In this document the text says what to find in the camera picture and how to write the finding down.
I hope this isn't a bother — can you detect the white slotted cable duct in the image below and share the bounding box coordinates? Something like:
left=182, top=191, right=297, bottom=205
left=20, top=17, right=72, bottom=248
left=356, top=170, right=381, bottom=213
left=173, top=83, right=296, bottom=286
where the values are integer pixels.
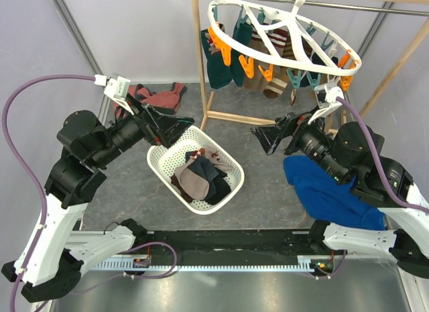
left=91, top=256, right=314, bottom=272

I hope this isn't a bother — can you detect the dark navy plain sock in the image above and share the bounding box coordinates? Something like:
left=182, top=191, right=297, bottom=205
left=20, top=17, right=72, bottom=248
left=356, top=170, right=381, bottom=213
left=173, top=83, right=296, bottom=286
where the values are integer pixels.
left=204, top=176, right=231, bottom=205

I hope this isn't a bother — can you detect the teal reindeer sock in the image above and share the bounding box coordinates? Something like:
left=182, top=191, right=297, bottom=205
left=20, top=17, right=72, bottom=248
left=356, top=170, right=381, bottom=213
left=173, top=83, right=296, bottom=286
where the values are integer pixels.
left=200, top=29, right=232, bottom=89

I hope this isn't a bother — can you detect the navy santa sock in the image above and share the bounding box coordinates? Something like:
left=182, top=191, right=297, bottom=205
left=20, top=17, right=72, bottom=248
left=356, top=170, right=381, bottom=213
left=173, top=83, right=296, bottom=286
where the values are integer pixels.
left=185, top=150, right=205, bottom=162
left=188, top=156, right=219, bottom=196

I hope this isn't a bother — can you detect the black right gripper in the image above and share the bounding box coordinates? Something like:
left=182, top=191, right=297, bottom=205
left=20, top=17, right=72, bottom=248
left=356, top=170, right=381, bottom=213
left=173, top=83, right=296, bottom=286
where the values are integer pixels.
left=250, top=103, right=349, bottom=183

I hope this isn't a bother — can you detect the tan brown-striped sock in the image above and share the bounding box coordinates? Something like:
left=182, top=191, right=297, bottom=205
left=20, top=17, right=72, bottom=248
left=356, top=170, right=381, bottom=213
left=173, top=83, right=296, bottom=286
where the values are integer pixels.
left=263, top=38, right=296, bottom=99

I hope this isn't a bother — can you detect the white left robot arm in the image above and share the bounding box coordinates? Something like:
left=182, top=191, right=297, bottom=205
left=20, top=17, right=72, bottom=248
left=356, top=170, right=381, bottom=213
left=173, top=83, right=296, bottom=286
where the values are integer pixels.
left=1, top=105, right=194, bottom=303

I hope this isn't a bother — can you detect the white round clip hanger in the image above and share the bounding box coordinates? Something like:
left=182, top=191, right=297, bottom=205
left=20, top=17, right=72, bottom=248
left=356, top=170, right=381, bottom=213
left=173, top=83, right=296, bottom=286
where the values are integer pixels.
left=207, top=0, right=362, bottom=81

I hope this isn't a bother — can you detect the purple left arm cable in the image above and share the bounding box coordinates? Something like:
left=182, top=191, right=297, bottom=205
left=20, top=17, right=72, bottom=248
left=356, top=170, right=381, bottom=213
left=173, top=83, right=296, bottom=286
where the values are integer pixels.
left=1, top=74, right=101, bottom=312

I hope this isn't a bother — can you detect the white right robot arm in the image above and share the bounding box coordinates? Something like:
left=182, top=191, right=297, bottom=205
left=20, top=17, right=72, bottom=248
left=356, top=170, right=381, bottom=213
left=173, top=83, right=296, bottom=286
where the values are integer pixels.
left=251, top=113, right=428, bottom=278

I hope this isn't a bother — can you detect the metal hanging rod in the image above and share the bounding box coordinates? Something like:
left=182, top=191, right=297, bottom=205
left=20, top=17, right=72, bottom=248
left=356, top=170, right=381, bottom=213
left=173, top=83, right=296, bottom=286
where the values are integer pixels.
left=194, top=0, right=429, bottom=18

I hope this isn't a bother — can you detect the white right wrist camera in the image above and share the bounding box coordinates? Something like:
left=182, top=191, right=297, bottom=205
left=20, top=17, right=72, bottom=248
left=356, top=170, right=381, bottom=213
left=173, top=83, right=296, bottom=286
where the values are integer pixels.
left=308, top=82, right=345, bottom=124

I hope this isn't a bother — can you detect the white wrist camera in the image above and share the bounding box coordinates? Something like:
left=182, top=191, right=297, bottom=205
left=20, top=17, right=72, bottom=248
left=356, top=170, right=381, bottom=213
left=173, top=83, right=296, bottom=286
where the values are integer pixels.
left=308, top=82, right=345, bottom=124
left=94, top=74, right=135, bottom=115

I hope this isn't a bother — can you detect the pink red shirt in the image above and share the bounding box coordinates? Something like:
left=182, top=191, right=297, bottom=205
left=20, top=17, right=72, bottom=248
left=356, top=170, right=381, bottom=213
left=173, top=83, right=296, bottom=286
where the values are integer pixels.
left=128, top=82, right=187, bottom=115

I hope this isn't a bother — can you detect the brown striped-cuff sock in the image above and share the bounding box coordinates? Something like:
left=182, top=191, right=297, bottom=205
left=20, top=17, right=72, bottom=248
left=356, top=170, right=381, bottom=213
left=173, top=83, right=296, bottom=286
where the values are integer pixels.
left=170, top=174, right=194, bottom=203

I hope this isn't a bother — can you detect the teal plain sock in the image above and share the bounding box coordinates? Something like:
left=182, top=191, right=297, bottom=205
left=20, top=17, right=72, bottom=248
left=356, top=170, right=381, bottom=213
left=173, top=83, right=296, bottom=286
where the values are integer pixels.
left=230, top=21, right=254, bottom=88

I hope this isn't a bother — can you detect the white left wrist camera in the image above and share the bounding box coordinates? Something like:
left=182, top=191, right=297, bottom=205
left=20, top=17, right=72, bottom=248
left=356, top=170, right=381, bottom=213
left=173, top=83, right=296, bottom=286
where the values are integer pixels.
left=94, top=74, right=135, bottom=115

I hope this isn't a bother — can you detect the wooden clothes rack frame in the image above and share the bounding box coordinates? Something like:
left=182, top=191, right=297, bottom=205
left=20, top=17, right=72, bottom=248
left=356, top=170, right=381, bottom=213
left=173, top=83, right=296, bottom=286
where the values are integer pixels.
left=196, top=0, right=428, bottom=136

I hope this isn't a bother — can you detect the white perforated laundry basket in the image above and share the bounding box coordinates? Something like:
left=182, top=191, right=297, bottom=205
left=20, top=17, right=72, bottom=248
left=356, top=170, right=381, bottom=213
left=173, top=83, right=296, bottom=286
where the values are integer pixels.
left=147, top=126, right=245, bottom=215

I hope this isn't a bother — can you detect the blue towel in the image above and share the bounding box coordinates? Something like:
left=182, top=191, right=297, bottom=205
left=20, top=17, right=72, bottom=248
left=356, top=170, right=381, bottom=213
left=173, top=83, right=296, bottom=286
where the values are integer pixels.
left=283, top=156, right=387, bottom=231

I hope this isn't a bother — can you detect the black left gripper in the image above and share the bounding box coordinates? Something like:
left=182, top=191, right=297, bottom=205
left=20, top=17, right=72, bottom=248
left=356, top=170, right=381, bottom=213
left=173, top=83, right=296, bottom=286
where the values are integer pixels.
left=91, top=92, right=195, bottom=168

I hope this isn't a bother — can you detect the orange clothes clip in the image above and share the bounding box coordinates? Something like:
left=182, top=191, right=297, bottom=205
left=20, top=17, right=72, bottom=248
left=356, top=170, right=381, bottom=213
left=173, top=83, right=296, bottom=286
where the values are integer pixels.
left=337, top=50, right=359, bottom=69
left=339, top=75, right=353, bottom=92

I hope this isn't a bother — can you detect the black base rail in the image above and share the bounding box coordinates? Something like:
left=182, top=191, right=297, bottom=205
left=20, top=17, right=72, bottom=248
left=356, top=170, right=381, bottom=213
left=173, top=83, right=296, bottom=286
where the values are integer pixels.
left=120, top=229, right=345, bottom=265

